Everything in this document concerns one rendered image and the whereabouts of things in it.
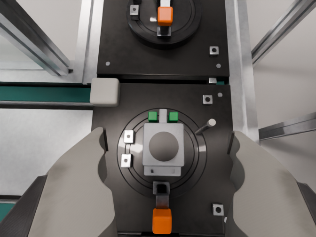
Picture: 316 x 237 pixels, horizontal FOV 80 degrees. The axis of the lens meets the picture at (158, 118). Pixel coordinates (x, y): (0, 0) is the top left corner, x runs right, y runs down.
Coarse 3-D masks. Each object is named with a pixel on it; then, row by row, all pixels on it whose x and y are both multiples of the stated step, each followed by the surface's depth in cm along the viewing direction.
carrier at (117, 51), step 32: (128, 0) 35; (192, 0) 35; (224, 0) 37; (128, 32) 36; (192, 32) 34; (224, 32) 36; (128, 64) 34; (160, 64) 34; (192, 64) 34; (224, 64) 34
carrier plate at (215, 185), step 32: (128, 96) 33; (160, 96) 33; (192, 96) 33; (224, 96) 33; (224, 128) 32; (224, 160) 31; (128, 192) 30; (192, 192) 30; (224, 192) 30; (128, 224) 29; (192, 224) 29; (224, 224) 29
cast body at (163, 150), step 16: (160, 112) 25; (144, 128) 20; (160, 128) 20; (176, 128) 20; (144, 144) 20; (160, 144) 19; (176, 144) 19; (144, 160) 20; (160, 160) 19; (176, 160) 20
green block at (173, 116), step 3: (171, 114) 25; (174, 114) 25; (177, 114) 25; (168, 117) 27; (171, 117) 25; (174, 117) 25; (177, 117) 25; (168, 120) 27; (171, 120) 25; (174, 120) 25; (177, 120) 25
